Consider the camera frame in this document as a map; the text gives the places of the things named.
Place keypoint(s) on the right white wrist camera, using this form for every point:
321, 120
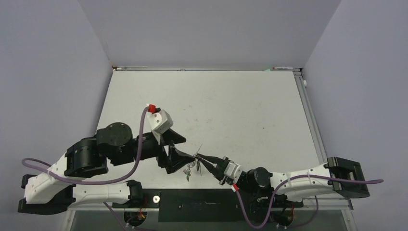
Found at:
231, 173

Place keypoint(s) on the aluminium rail frame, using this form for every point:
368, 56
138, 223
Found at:
312, 123

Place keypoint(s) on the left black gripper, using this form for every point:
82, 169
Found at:
176, 158

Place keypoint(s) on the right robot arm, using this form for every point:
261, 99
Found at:
337, 175

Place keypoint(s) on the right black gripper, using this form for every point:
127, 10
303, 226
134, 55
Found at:
217, 171

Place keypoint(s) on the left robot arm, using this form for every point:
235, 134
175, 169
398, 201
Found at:
64, 184

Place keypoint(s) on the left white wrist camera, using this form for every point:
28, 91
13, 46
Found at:
159, 120

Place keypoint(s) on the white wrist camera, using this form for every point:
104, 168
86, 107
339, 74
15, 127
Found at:
231, 173
159, 120

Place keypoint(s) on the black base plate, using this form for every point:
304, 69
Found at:
206, 205

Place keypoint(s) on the red white marker pen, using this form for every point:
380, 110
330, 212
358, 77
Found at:
283, 68

